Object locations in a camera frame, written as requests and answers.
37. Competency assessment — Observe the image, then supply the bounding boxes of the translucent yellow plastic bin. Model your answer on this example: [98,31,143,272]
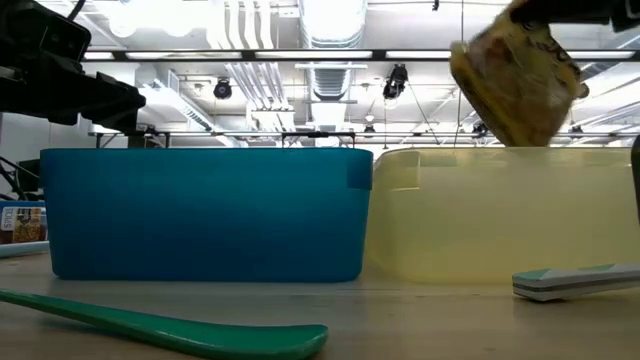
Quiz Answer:
[364,145,640,285]

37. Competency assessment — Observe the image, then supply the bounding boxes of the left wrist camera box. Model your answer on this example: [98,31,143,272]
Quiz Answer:
[19,0,93,64]

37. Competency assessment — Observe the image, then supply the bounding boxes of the yellow ramen packet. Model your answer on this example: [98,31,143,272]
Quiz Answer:
[448,0,590,148]

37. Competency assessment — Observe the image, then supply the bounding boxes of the light blue handled spoon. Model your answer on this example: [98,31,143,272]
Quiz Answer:
[0,241,51,260]

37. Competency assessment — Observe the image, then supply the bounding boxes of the gold spoon green handle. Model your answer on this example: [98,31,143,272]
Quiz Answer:
[0,288,330,360]

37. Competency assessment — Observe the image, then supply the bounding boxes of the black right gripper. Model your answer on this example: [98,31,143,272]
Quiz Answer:
[508,0,640,34]

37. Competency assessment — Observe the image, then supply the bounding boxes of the black aluminium table frame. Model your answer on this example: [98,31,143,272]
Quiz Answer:
[82,48,640,63]

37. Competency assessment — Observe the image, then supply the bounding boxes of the small brown spice jar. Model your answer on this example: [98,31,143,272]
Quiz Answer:
[0,206,49,246]

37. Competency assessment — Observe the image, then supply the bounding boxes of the black ceiling spotlight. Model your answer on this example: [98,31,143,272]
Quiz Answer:
[213,77,234,100]
[382,63,409,100]

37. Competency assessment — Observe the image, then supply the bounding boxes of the thin black gantry rail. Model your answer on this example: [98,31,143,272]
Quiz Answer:
[89,129,640,150]

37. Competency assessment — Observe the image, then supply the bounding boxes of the spoon green striped handle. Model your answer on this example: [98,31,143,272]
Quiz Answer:
[512,263,640,303]

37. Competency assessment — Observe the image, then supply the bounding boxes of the silver ventilation duct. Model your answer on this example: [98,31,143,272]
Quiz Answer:
[298,0,369,101]

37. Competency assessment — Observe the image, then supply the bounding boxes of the teal plastic bin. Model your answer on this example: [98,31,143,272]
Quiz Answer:
[39,147,375,284]

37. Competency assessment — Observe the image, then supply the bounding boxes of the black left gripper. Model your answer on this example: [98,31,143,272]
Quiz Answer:
[0,62,147,135]

